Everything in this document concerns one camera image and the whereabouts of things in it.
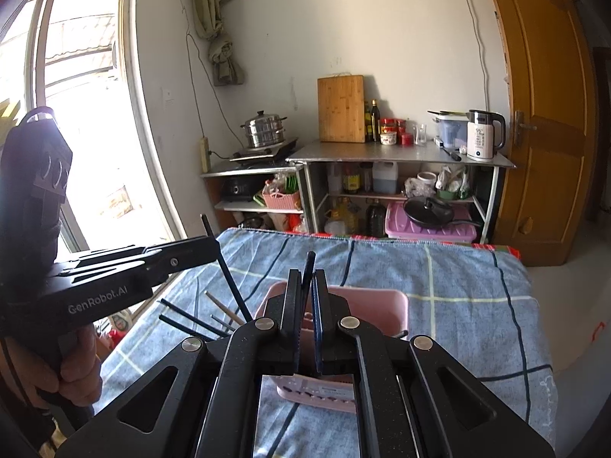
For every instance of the wall power strip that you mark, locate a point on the wall power strip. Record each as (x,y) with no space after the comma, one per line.
(205,155)

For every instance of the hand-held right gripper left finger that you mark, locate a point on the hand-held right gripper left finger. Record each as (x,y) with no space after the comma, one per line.
(290,324)

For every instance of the steel kitchen table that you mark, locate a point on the steel kitchen table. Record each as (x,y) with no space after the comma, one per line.
(382,152)

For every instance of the white patterned jar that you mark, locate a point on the white patterned jar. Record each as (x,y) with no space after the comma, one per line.
(388,137)

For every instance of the wooden cutting board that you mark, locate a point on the wooden cutting board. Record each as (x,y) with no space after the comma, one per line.
(341,109)

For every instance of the clear drinking glass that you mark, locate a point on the clear drinking glass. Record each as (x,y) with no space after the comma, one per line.
(420,136)

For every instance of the white jerrycan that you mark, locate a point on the white jerrycan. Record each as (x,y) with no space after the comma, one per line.
(384,179)

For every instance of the water filter jug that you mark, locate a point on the water filter jug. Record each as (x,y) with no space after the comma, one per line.
(448,131)

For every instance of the white window frame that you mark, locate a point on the white window frame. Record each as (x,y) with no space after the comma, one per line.
(138,105)

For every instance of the black rice cooker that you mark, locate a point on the black rice cooker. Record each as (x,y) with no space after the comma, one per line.
(238,190)

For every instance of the dark sauce bottle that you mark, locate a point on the dark sauce bottle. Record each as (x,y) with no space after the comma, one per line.
(376,124)

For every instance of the red lid jar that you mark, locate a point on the red lid jar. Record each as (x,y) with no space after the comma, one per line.
(406,139)

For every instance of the pink utensil basket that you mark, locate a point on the pink utensil basket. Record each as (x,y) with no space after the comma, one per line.
(372,305)

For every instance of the steel steamer pot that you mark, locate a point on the steel steamer pot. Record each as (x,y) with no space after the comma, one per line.
(262,131)

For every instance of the wooden door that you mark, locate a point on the wooden door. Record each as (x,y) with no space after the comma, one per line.
(539,81)

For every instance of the small pink basket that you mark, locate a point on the small pink basket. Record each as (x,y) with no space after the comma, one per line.
(281,199)

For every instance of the hanging grey cloth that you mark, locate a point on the hanging grey cloth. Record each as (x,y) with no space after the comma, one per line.
(226,62)

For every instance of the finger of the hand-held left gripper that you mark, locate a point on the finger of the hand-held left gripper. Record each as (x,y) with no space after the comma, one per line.
(114,253)
(191,255)

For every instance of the white electric kettle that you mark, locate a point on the white electric kettle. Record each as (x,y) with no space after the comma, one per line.
(482,138)

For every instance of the green glass bottle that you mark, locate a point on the green glass bottle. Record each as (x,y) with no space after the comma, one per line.
(368,126)

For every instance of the white cup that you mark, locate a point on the white cup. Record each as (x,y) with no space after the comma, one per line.
(426,183)

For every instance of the yellow oil bottle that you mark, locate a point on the yellow oil bottle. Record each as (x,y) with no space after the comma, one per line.
(341,219)

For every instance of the low metal shelf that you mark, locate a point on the low metal shelf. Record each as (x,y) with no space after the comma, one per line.
(248,169)

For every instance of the person's left hand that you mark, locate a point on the person's left hand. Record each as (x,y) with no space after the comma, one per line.
(81,367)

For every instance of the light wooden chopstick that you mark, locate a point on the light wooden chopstick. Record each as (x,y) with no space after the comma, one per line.
(224,308)

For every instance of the black induction cooker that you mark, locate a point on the black induction cooker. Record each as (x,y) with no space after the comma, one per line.
(260,155)

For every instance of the pink storage box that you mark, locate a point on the pink storage box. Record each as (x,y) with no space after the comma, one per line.
(429,233)

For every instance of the black chopstick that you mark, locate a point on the black chopstick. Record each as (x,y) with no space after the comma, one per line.
(235,286)
(191,316)
(403,332)
(186,328)

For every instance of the black pan with lid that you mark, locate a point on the black pan with lid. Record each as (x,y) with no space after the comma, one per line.
(429,210)

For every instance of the large dark bottle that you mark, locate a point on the large dark bottle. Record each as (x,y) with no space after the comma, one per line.
(375,219)

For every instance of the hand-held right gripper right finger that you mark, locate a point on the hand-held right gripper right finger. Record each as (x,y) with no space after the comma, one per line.
(319,329)

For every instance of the blue plaid tablecloth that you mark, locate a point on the blue plaid tablecloth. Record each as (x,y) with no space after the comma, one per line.
(453,296)

